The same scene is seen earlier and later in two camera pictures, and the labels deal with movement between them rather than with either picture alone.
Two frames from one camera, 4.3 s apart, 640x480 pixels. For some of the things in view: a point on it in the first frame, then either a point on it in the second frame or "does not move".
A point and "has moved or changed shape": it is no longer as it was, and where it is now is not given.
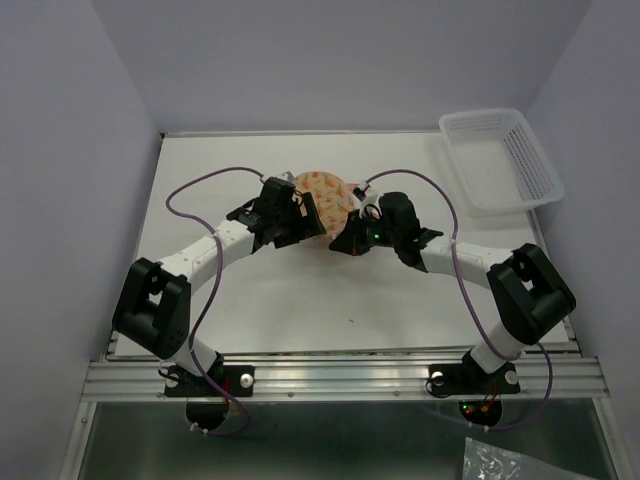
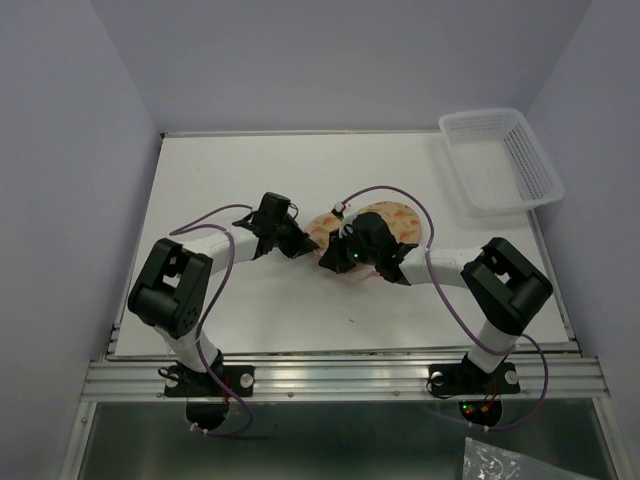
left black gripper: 293,236 -> 300,244
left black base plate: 237,380 does not move
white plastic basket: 499,163 does not move
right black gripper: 350,237 -> 332,256
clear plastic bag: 484,462 does not move
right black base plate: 470,378 does not move
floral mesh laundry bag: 334,199 has moved or changed shape
